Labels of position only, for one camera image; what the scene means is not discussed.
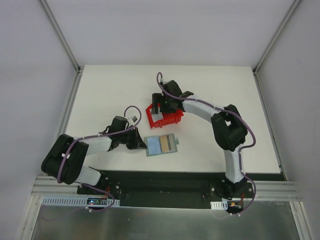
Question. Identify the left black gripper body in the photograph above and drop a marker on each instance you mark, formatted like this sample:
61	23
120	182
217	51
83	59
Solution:
130	141

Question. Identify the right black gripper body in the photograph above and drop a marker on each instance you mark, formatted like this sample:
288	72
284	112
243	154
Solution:
160	100

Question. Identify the red plastic bin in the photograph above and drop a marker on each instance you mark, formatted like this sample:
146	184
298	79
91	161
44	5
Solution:
168	118

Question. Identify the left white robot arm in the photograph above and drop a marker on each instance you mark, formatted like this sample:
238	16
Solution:
65	160

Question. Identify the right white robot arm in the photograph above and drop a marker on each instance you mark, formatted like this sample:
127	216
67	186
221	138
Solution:
229	131

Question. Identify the stack of white cards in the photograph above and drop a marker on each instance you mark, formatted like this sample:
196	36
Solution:
157	117

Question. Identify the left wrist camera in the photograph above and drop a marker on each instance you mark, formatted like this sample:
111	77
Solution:
132	120

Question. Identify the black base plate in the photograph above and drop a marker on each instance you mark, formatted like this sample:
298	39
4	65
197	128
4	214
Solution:
182	190

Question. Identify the left white cable duct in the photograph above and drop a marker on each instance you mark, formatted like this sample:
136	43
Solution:
68	201

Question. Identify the white cable duct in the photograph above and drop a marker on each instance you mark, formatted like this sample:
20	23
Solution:
68	201
219	205

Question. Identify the right white cable duct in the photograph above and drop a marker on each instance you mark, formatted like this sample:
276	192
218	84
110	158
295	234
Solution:
219	205

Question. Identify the right aluminium frame post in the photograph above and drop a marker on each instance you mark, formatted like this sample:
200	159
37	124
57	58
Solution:
277	34

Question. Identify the aluminium frame post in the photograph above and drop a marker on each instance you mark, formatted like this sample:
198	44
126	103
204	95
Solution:
59	34
277	34

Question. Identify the left aluminium frame post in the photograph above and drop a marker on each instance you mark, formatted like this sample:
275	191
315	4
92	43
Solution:
59	34

